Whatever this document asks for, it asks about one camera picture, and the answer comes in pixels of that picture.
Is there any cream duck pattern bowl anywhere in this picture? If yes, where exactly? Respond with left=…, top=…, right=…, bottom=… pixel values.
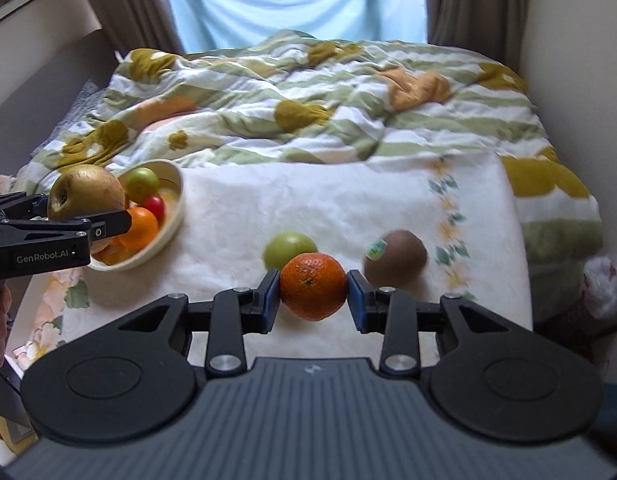
left=89, top=159, right=186, bottom=272

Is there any light blue window cloth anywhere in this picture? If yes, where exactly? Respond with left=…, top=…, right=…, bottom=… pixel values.
left=170, top=0, right=427, bottom=52

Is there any white floral tablecloth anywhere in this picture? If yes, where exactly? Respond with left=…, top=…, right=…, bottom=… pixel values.
left=8, top=153, right=533, bottom=364

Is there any yellow brown pear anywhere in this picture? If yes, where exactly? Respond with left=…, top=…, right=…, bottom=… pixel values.
left=47, top=164, right=128, bottom=256

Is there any white plastic bag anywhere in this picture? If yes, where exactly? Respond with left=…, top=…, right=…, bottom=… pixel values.
left=584, top=256, right=617, bottom=321

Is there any grey bed headboard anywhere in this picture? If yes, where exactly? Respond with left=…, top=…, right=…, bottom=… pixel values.
left=0, top=29, right=118, bottom=176

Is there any green apple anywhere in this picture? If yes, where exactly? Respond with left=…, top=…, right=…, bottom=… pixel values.
left=263, top=231, right=318, bottom=271
left=124, top=167, right=160, bottom=204

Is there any brown kiwi with sticker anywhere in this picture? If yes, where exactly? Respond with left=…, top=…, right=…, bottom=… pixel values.
left=363, top=230, right=427, bottom=288

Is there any small orange mandarin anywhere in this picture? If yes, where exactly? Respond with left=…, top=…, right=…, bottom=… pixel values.
left=279, top=252, right=348, bottom=322

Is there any brown right curtain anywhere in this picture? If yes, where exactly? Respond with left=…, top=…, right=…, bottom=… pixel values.
left=427, top=0, right=529, bottom=70

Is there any brown left curtain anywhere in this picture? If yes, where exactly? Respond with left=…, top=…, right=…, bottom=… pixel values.
left=88, top=0, right=184, bottom=55

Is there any green apple in bowl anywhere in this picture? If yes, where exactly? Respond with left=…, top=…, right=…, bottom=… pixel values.
left=124, top=167, right=160, bottom=204

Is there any red cherry tomato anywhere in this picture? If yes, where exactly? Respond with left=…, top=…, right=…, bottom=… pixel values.
left=141, top=194, right=165, bottom=224

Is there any grey patterned pillow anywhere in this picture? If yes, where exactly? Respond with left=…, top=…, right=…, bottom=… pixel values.
left=31, top=80, right=106, bottom=157

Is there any green striped floral blanket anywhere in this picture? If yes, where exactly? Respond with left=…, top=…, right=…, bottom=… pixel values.
left=12, top=28, right=605, bottom=271

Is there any large orange in bowl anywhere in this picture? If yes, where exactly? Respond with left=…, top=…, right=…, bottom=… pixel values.
left=95, top=207, right=160, bottom=266

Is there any brown curtain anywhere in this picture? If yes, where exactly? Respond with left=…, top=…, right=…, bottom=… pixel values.
left=88, top=0, right=184, bottom=55
left=427, top=0, right=529, bottom=70

